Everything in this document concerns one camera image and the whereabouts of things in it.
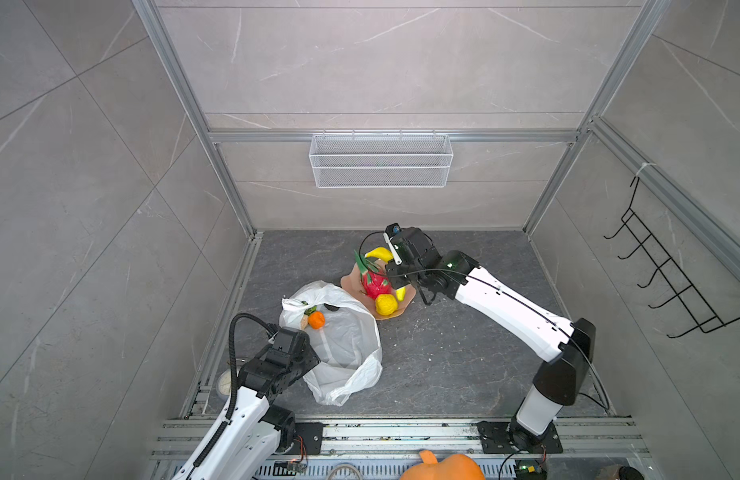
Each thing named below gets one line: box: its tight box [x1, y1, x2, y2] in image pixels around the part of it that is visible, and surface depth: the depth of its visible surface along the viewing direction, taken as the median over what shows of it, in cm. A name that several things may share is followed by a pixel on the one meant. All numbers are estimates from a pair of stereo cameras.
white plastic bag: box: [279, 280, 384, 406], surface depth 77 cm
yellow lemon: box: [375, 293, 398, 316], surface depth 92 cm
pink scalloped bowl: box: [341, 259, 417, 320], surface depth 99 cm
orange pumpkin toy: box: [400, 450, 486, 480], surface depth 66 cm
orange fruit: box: [308, 311, 326, 330], surface depth 93 cm
